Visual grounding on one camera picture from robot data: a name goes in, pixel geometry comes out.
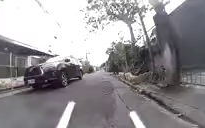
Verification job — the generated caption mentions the green bushes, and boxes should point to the green bushes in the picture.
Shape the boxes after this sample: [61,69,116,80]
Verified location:
[104,39,154,76]

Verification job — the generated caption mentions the grey asphalt road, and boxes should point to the grey asphalt road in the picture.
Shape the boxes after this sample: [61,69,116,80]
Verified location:
[0,70,199,128]

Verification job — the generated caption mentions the dark car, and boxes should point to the dark car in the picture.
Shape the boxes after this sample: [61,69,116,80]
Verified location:
[23,55,85,90]

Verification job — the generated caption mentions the tall tree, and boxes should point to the tall tree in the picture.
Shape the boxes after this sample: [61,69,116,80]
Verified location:
[84,0,158,81]

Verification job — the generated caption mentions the robot's own part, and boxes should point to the robot's own part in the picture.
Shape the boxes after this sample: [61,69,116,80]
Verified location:
[128,110,147,128]
[55,100,77,128]

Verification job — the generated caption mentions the grey concrete pavement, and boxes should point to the grey concrete pavement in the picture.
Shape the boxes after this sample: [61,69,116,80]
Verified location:
[113,73,205,128]

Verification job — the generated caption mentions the metal railing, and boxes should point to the metal railing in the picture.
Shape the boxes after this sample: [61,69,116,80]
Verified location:
[181,70,205,88]

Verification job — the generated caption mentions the low building with canopy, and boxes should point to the low building with canopy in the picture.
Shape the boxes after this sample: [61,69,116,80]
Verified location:
[0,31,58,81]

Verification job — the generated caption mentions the concrete kerb strip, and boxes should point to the concrete kerb strip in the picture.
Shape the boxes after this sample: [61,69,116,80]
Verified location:
[0,84,33,101]

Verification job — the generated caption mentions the overhead wires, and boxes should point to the overhead wires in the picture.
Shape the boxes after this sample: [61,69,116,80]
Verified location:
[33,0,63,29]

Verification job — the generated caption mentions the dark grey wall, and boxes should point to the dark grey wall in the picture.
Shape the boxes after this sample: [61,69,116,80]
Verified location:
[152,0,205,86]

